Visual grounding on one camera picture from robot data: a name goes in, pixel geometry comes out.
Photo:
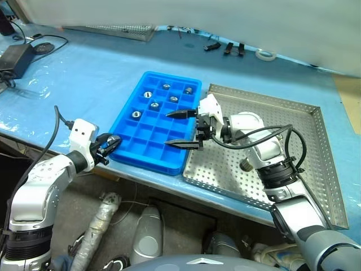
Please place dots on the grey robot torso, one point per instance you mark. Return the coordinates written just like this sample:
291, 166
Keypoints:
197, 264

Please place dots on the black round disc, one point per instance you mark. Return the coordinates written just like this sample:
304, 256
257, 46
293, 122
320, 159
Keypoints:
42, 48

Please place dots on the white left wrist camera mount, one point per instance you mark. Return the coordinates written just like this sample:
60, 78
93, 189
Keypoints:
81, 131

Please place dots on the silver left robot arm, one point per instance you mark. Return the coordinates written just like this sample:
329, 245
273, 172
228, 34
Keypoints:
36, 180

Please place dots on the black power adapter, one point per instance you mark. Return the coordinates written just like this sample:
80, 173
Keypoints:
15, 59

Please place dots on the perforated steel tray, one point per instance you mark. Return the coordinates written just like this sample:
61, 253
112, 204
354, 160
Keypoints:
225, 169

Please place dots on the blue grey rounded shell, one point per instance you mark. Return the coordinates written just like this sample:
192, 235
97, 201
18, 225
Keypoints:
222, 242

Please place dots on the red pen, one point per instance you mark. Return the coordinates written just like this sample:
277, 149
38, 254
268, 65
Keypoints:
179, 32

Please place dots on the brown black strip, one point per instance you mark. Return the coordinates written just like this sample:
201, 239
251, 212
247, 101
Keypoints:
241, 49
228, 48

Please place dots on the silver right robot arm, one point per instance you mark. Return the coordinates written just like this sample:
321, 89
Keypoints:
268, 146

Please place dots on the long perforated metal tray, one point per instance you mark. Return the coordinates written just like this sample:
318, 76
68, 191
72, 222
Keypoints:
112, 30

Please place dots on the wrapped grey pole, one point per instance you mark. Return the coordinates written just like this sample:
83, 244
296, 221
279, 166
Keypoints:
96, 226

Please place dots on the blue plastic compartment tray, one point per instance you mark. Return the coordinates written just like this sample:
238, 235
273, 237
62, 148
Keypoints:
144, 141

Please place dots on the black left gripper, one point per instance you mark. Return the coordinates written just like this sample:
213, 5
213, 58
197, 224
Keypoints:
98, 156

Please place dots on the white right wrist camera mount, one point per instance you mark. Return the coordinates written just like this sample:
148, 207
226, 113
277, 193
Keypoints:
210, 105

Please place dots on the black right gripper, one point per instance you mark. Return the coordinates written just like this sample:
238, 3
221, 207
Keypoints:
207, 128

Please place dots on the black white sneaker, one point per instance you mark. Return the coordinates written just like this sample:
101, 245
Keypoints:
118, 262

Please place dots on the white cloth bundle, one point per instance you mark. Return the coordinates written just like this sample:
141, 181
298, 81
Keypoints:
276, 255

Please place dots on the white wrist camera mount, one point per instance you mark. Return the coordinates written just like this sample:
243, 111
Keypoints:
210, 105
81, 131

